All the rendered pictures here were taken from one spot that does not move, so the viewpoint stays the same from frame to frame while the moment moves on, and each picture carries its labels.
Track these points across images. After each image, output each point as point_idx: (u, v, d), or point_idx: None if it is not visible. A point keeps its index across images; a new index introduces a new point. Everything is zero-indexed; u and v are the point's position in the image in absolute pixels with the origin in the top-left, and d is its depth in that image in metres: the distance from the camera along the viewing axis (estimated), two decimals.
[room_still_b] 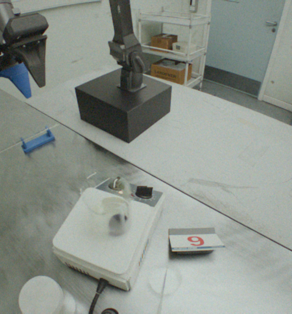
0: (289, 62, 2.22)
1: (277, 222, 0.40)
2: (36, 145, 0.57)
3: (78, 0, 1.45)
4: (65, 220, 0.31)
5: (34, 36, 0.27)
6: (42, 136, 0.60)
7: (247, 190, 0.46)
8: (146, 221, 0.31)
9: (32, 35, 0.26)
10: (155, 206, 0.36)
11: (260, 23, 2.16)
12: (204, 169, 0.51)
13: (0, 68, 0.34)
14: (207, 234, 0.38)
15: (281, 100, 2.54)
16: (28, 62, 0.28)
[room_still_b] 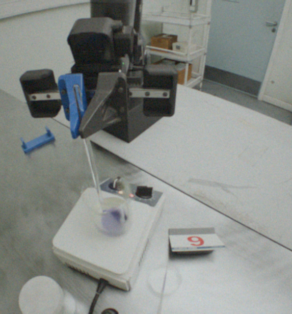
0: (289, 62, 2.22)
1: (277, 222, 0.40)
2: (36, 145, 0.57)
3: (78, 0, 1.45)
4: (65, 220, 0.31)
5: (126, 102, 0.24)
6: (42, 136, 0.60)
7: (247, 190, 0.46)
8: (146, 221, 0.31)
9: (126, 100, 0.24)
10: (155, 206, 0.36)
11: (260, 23, 2.16)
12: (204, 169, 0.51)
13: (76, 78, 0.23)
14: (207, 234, 0.38)
15: (281, 100, 2.54)
16: (104, 100, 0.21)
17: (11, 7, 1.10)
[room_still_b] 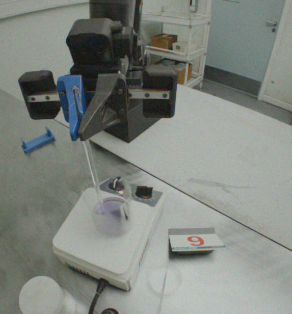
0: (289, 62, 2.22)
1: (277, 222, 0.40)
2: (36, 145, 0.57)
3: (78, 0, 1.45)
4: (65, 220, 0.31)
5: (126, 104, 0.24)
6: (42, 136, 0.60)
7: (247, 190, 0.46)
8: (146, 221, 0.31)
9: (126, 102, 0.24)
10: (155, 206, 0.36)
11: (260, 23, 2.16)
12: (204, 169, 0.51)
13: (75, 79, 0.22)
14: (207, 234, 0.38)
15: (281, 100, 2.54)
16: (104, 102, 0.20)
17: (11, 7, 1.10)
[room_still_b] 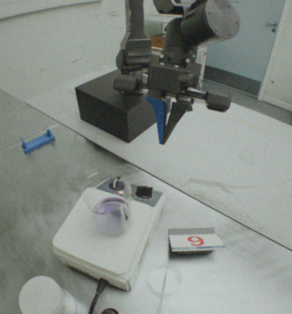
0: (289, 62, 2.22)
1: (277, 222, 0.40)
2: (36, 145, 0.57)
3: (78, 0, 1.45)
4: (65, 220, 0.31)
5: (191, 106, 0.34)
6: (42, 136, 0.60)
7: (247, 190, 0.46)
8: (146, 221, 0.31)
9: (191, 105, 0.34)
10: (155, 206, 0.36)
11: (260, 23, 2.16)
12: (204, 169, 0.51)
13: (157, 94, 0.32)
14: (207, 234, 0.38)
15: (281, 100, 2.54)
16: (176, 121, 0.33)
17: (11, 7, 1.10)
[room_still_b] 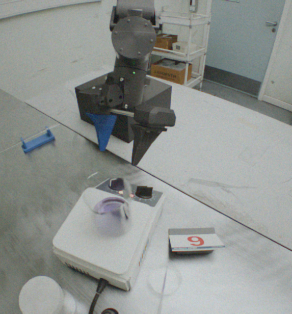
0: (289, 62, 2.22)
1: (277, 222, 0.40)
2: (36, 145, 0.57)
3: (78, 0, 1.45)
4: (65, 220, 0.31)
5: (159, 127, 0.33)
6: (42, 136, 0.60)
7: (247, 190, 0.46)
8: (146, 221, 0.31)
9: (159, 125, 0.32)
10: (155, 206, 0.36)
11: (260, 23, 2.16)
12: (204, 169, 0.51)
13: None
14: (207, 234, 0.38)
15: (281, 100, 2.54)
16: (140, 142, 0.33)
17: (11, 7, 1.10)
